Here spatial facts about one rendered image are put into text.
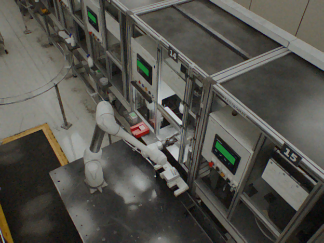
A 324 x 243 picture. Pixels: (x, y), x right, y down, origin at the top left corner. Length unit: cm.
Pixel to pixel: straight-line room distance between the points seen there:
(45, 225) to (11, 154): 118
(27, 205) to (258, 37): 304
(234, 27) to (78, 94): 307
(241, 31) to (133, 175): 169
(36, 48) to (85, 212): 403
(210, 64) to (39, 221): 259
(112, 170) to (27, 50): 374
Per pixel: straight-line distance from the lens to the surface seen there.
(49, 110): 497
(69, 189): 318
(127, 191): 308
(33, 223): 388
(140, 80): 300
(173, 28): 267
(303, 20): 601
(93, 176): 295
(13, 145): 463
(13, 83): 567
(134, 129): 322
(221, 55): 240
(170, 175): 288
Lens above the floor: 331
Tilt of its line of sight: 46 degrees down
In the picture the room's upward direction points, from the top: 3 degrees clockwise
